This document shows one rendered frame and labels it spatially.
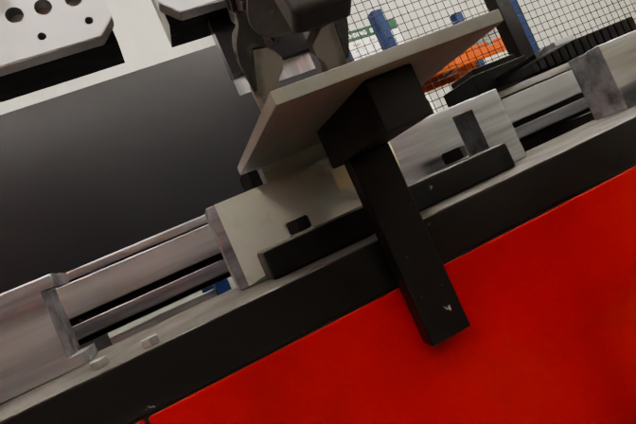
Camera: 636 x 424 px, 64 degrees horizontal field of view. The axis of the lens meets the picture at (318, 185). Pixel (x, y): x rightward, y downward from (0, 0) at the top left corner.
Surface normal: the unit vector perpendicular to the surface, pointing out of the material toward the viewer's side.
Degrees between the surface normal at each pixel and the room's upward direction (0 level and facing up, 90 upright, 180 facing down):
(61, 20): 90
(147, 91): 90
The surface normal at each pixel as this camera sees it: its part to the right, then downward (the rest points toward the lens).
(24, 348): 0.23, -0.15
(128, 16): 0.48, -0.26
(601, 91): -0.88, 0.38
